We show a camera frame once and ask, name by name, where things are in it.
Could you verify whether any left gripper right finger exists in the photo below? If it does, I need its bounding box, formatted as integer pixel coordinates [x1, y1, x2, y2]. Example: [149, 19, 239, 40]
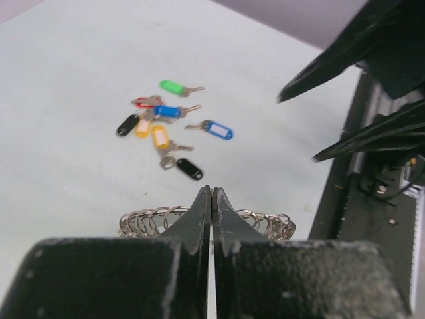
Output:
[212, 187, 412, 318]

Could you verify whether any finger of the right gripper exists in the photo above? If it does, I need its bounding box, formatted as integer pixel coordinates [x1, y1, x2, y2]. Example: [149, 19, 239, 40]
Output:
[313, 100, 424, 162]
[278, 0, 424, 102]

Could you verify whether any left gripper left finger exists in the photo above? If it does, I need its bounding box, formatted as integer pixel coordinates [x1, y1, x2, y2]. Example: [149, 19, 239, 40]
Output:
[1, 186, 211, 318]

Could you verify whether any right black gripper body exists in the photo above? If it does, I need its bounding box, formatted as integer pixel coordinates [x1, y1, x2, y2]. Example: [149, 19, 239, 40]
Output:
[355, 19, 424, 186]

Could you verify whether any round metal keyring disc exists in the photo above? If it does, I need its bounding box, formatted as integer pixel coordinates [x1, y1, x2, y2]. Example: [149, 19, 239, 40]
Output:
[118, 206, 297, 241]

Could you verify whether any black tag key lower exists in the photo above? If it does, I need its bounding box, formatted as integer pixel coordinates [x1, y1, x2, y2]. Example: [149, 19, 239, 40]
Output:
[159, 156, 203, 181]

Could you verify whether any black tag key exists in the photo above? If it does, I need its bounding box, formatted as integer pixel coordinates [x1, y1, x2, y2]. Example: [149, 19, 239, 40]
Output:
[159, 156, 203, 181]
[116, 114, 139, 137]

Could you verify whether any yellow tag key lower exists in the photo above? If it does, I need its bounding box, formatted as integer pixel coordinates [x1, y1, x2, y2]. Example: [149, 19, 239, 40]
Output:
[151, 125, 194, 156]

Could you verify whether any yellow tag key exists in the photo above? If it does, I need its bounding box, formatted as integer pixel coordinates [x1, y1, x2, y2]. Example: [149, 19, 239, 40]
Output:
[135, 117, 152, 138]
[151, 125, 194, 156]

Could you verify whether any yellow tag key upper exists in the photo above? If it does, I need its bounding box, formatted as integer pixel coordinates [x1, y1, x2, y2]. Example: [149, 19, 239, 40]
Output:
[135, 117, 152, 138]

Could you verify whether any black tag key upper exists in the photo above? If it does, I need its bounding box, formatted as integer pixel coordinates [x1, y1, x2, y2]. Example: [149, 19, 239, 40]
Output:
[116, 114, 139, 137]

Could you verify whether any blue tag key upper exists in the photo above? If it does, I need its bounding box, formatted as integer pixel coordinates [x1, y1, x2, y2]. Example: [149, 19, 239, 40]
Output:
[153, 104, 202, 118]

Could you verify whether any red tag key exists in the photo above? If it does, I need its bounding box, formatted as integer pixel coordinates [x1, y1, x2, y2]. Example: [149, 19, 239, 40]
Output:
[131, 95, 166, 108]

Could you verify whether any green tag key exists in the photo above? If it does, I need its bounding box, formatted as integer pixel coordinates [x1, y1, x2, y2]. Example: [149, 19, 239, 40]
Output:
[159, 80, 205, 97]

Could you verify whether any white slotted cable duct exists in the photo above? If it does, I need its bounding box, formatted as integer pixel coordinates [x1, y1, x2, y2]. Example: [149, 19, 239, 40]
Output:
[409, 187, 424, 311]

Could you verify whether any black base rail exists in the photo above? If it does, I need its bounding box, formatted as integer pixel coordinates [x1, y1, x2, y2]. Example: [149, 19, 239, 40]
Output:
[310, 74, 424, 313]

